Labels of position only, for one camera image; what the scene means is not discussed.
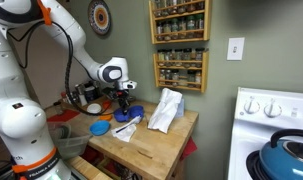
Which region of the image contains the upper wooden spice rack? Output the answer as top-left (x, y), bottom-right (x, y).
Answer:
top-left (149, 0), bottom-right (211, 44)

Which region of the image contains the large white crumpled bag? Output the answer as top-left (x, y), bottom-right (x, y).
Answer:
top-left (148, 88), bottom-right (184, 133)

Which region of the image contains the white stove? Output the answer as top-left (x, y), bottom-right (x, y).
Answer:
top-left (227, 87), bottom-right (303, 180)

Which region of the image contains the orange small lid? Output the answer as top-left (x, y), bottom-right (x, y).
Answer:
top-left (100, 114), bottom-right (112, 121)

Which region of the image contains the small white crumpled napkin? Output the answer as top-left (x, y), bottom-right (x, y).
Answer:
top-left (111, 116), bottom-right (142, 142)

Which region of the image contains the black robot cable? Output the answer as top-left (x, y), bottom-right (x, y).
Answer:
top-left (5, 20), bottom-right (125, 117)

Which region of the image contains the orange small cup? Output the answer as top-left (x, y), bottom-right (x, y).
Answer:
top-left (102, 100), bottom-right (112, 110)

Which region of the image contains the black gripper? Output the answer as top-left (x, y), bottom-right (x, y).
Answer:
top-left (102, 87), bottom-right (130, 112)

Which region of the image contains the wooden spice rack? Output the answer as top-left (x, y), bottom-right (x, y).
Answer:
top-left (149, 0), bottom-right (211, 44)
top-left (153, 48), bottom-right (209, 93)

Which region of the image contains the light blue bowl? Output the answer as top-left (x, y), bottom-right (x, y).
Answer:
top-left (89, 120), bottom-right (110, 136)

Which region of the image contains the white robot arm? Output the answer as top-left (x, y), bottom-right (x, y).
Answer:
top-left (0, 0), bottom-right (136, 180)

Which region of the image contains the red silicone mat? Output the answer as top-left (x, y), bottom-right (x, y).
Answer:
top-left (47, 109), bottom-right (79, 122)

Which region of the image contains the clear plastic bin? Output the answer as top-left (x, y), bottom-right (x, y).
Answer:
top-left (48, 122), bottom-right (91, 159)

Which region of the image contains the dark blue cup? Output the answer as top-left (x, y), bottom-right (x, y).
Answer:
top-left (114, 108), bottom-right (130, 122)
top-left (129, 105), bottom-right (144, 118)

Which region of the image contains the lower wooden spice rack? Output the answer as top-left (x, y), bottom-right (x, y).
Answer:
top-left (153, 48), bottom-right (209, 93)

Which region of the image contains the blue kettle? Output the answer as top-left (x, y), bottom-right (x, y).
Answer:
top-left (259, 129), bottom-right (303, 180)

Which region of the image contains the white light switch plate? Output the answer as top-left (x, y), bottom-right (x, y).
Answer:
top-left (227, 37), bottom-right (245, 61)

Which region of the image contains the white round container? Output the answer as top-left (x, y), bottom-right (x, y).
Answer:
top-left (87, 103), bottom-right (102, 113)

